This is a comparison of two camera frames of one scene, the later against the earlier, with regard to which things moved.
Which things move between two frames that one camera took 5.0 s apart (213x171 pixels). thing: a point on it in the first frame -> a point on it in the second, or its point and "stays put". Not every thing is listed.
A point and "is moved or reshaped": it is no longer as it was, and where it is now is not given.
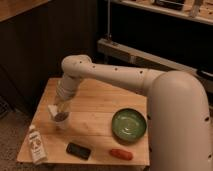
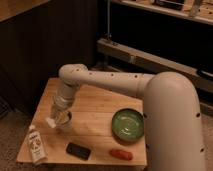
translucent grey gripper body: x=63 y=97 stays put
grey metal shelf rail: x=148 y=61 stays put
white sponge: x=53 y=109 is moved or reshaped
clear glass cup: x=61 y=120 stays put
